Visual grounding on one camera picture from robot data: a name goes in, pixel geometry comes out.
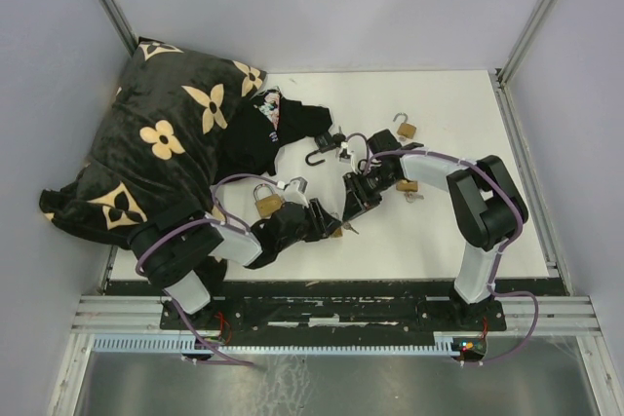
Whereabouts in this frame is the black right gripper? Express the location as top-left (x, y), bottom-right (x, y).
top-left (341, 167), bottom-right (399, 222)

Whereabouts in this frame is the small padlock key bunch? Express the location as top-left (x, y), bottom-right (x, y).
top-left (342, 222), bottom-right (359, 235)

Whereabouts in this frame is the medium brass padlock long shackle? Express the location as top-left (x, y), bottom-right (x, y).
top-left (395, 179), bottom-right (418, 194)

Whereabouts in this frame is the large brass padlock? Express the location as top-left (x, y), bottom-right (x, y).
top-left (253, 183), bottom-right (284, 218)

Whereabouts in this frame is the small brass padlock long shackle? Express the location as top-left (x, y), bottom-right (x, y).
top-left (331, 227), bottom-right (343, 238)

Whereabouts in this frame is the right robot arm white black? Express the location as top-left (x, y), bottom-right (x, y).
top-left (342, 130), bottom-right (528, 329)

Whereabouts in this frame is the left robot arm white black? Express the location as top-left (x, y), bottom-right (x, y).
top-left (128, 199), bottom-right (342, 328)

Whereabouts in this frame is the black padlock with keys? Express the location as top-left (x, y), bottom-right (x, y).
top-left (304, 128), bottom-right (346, 167)

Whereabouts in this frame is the brass padlock far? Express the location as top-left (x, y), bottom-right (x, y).
top-left (393, 113), bottom-right (416, 140)

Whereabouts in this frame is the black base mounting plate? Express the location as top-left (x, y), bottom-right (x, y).
top-left (159, 279), bottom-right (508, 339)

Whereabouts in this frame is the black printed garment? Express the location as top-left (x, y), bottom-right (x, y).
top-left (214, 88), bottom-right (332, 182)

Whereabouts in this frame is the black floral pillow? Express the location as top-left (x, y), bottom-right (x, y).
top-left (39, 40), bottom-right (266, 248)

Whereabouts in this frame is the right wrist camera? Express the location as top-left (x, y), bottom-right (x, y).
top-left (337, 141), bottom-right (358, 171)

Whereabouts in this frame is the right aluminium corner post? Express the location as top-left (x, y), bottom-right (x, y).
top-left (496, 0), bottom-right (558, 88)

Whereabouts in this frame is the light blue cable duct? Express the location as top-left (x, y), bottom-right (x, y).
top-left (92, 328), bottom-right (481, 357)

